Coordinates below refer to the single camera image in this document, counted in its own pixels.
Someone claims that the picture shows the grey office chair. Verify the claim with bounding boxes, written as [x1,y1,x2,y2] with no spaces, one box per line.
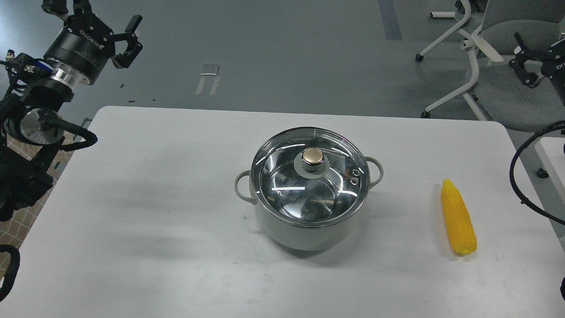
[415,0,564,132]

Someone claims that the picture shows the glass pot lid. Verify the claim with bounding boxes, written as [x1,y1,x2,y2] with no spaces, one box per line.
[249,127,384,227]

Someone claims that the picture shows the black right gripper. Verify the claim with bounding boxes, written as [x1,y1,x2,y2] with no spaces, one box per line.
[508,32,565,105]

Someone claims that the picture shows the black cable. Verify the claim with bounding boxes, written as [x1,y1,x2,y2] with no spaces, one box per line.
[0,244,21,302]
[509,121,565,226]

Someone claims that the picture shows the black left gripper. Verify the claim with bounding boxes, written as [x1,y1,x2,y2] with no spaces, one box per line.
[41,0,143,86]

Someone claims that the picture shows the yellow corn cob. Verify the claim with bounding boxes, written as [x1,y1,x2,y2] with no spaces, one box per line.
[440,179,478,255]

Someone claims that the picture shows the black cable right side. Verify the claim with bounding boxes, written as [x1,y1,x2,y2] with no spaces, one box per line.
[509,121,565,226]

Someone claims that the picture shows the grey steel cooking pot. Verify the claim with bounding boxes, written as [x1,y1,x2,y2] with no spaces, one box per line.
[234,127,384,252]

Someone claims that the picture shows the black cable left bottom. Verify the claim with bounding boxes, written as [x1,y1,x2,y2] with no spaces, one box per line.
[0,244,21,302]

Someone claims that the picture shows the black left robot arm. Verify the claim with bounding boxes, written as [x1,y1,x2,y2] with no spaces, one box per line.
[0,0,143,222]

